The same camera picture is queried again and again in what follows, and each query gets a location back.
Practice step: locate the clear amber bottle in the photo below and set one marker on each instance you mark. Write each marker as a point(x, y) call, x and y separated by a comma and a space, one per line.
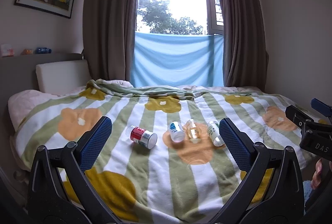
point(194, 131)

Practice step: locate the floral striped blanket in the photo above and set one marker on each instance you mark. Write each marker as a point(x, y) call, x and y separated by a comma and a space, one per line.
point(155, 177)

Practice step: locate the pale pink quilt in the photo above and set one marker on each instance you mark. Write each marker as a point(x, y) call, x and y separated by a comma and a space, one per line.
point(23, 103)

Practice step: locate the grey headboard shelf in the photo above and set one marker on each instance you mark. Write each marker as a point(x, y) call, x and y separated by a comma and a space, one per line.
point(41, 57)

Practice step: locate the pink white small box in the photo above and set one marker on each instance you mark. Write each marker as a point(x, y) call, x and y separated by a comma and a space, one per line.
point(7, 50)

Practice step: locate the blue small toy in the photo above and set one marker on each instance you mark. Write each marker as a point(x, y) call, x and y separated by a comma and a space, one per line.
point(43, 50)

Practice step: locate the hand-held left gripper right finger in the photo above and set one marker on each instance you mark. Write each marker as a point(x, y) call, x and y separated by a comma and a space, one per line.
point(234, 141)

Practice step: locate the brown curtain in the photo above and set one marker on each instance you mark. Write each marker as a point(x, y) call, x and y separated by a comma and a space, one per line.
point(110, 18)
point(240, 21)

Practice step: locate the white pillow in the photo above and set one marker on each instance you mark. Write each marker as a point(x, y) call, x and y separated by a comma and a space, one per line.
point(61, 76)

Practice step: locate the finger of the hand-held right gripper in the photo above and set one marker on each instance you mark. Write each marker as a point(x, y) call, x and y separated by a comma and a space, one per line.
point(298, 116)
point(319, 104)

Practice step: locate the light blue fluffy cloth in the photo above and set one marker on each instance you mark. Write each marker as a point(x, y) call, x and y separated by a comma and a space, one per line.
point(308, 191)

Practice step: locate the person's right hand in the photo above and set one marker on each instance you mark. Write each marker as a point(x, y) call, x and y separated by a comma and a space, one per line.
point(317, 174)

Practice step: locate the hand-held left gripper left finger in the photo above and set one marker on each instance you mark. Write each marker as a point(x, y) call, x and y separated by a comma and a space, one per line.
point(96, 141)

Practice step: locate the blue white bottle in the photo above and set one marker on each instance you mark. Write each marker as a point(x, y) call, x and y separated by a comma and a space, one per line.
point(176, 131)

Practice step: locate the red white bottle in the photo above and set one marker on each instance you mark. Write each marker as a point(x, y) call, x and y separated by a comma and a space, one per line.
point(141, 136)

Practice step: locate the orange small toy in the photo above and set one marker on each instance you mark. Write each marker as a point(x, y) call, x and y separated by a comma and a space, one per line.
point(27, 51)

